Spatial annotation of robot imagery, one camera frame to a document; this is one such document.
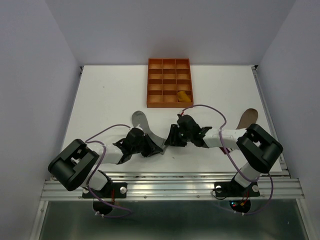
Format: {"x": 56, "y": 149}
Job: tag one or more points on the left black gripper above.
{"x": 151, "y": 147}

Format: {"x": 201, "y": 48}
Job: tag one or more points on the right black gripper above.
{"x": 172, "y": 139}

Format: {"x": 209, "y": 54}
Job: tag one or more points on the grey striped sock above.
{"x": 139, "y": 119}

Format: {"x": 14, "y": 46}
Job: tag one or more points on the mustard yellow sock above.
{"x": 183, "y": 97}

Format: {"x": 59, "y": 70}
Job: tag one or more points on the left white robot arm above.
{"x": 77, "y": 165}

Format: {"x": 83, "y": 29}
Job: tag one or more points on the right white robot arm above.
{"x": 257, "y": 146}

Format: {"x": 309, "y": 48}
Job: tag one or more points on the orange compartment tray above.
{"x": 165, "y": 78}

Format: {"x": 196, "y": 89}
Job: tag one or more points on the taupe maroon-cuffed sock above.
{"x": 247, "y": 120}

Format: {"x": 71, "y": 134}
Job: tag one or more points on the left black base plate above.
{"x": 110, "y": 190}

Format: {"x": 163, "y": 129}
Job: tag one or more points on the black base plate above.
{"x": 110, "y": 190}
{"x": 232, "y": 189}

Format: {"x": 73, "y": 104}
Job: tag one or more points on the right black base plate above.
{"x": 232, "y": 189}

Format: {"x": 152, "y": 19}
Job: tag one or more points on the aluminium rail frame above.
{"x": 176, "y": 205}

